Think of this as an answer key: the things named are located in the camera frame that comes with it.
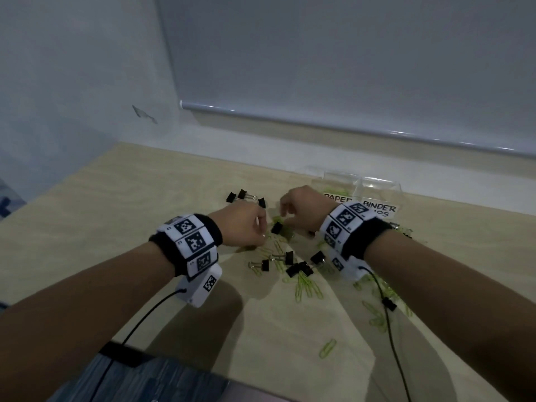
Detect person's right hand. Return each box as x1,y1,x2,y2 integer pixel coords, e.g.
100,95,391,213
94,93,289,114
279,185,341,237

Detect person's left hand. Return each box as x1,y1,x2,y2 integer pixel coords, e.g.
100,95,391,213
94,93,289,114
208,201,269,247

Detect person's right forearm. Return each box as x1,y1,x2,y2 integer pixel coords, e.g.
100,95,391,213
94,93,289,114
362,230,536,402

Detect person's left forearm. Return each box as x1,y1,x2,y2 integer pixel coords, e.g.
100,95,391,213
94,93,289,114
0,240,176,402

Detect scattered black binder clips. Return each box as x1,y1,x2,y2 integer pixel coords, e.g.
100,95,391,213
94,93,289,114
226,189,413,312

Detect black wristband with marker tiles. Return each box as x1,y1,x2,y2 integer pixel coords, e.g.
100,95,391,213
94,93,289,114
149,213,223,282
319,201,393,262

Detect scattered green paper clips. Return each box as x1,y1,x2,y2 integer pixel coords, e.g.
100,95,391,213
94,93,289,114
250,213,416,360

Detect clear acrylic organizer box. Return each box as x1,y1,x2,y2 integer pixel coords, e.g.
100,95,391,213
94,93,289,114
308,166,405,218

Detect grey roller blind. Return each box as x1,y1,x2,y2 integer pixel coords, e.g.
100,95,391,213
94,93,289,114
154,0,536,158

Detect person's blue trousers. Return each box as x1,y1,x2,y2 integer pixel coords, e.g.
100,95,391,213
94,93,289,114
48,353,294,402

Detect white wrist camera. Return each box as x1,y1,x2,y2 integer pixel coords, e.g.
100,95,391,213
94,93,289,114
329,250,366,282
175,264,222,308

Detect thin black cable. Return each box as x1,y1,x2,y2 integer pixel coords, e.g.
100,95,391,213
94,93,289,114
87,288,188,402
358,265,413,402

